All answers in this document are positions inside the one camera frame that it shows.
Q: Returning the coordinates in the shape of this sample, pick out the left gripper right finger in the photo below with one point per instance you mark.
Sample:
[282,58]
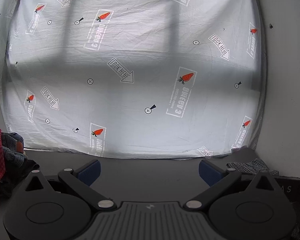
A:
[210,173]

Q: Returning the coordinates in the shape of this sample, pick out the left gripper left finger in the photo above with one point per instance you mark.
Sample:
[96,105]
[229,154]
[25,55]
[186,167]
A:
[89,172]

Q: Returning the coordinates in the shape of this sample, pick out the blue plaid shirt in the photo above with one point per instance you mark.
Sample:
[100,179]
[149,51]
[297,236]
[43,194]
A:
[252,167]

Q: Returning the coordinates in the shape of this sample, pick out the dark clothes pile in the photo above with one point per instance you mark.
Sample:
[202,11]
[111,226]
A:
[17,164]

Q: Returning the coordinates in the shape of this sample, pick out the white carrot print sheet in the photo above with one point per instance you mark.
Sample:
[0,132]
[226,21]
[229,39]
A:
[133,78]

